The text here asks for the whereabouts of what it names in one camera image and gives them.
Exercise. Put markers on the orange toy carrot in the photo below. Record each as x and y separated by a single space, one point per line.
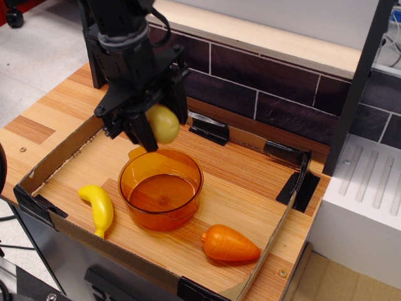
226 244

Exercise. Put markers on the orange transparent plastic pot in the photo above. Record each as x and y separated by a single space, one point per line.
161 189

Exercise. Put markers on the black chair caster wheel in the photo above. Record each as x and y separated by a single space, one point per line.
14 18

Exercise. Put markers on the dark metal post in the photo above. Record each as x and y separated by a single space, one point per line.
373 41

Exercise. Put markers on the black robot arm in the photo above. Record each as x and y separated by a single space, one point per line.
115 18

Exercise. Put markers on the cardboard fence with black tape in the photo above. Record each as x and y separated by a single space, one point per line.
193 221

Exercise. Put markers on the white ribbed sink unit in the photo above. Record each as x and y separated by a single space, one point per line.
358 222

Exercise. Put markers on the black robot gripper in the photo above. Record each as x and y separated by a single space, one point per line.
138 77

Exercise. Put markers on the yellow toy banana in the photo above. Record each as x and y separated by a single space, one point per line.
102 207

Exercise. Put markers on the yellow toy potato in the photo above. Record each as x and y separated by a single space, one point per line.
163 122

